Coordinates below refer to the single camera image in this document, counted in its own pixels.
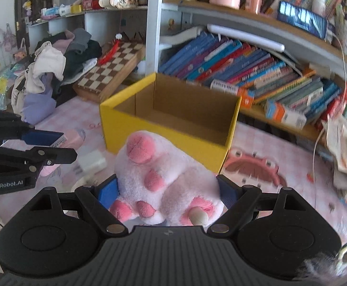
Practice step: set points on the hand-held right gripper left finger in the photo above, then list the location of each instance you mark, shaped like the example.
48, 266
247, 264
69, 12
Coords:
109, 192

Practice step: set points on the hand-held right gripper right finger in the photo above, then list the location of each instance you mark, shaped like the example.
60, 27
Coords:
227, 193

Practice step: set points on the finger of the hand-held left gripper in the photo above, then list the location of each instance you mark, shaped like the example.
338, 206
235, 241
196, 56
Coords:
44, 138
57, 156

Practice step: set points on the pink packet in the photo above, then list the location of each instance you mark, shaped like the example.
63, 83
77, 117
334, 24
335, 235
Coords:
72, 138

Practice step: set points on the white charger adapter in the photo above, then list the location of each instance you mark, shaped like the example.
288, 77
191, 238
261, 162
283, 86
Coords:
91, 162

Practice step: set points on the pink plush toy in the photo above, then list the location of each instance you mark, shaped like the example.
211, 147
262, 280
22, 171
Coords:
161, 166

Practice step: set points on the yellow cardboard box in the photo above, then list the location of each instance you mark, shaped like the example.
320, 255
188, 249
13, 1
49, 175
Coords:
114, 125

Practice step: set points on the holographic bag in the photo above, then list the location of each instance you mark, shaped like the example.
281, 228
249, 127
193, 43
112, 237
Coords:
1, 92

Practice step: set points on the pile of clothes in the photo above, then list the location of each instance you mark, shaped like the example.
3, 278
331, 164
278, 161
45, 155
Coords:
60, 62

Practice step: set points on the orange and white box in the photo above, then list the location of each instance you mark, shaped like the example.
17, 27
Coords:
283, 114

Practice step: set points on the wooden chessboard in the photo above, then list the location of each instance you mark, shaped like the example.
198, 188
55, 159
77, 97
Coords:
111, 65

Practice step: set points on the white box with orange end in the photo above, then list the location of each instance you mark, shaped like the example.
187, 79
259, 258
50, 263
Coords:
230, 91

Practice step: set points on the red tassel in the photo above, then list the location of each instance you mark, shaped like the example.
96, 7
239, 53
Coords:
109, 50

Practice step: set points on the stack of papers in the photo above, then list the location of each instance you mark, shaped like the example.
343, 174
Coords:
344, 155

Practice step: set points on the row of colourful books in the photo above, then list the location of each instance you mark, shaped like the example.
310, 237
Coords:
250, 68

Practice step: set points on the white bookshelf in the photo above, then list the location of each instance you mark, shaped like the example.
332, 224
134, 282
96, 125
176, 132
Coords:
153, 29

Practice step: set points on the white flat board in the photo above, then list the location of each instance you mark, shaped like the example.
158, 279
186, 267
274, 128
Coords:
248, 37

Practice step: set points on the thick white book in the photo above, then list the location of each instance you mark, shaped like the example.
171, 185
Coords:
179, 37

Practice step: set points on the dark blue box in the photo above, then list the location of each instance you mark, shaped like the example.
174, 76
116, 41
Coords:
303, 16

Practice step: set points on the white bottle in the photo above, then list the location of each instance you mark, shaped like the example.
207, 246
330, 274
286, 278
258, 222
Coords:
319, 3

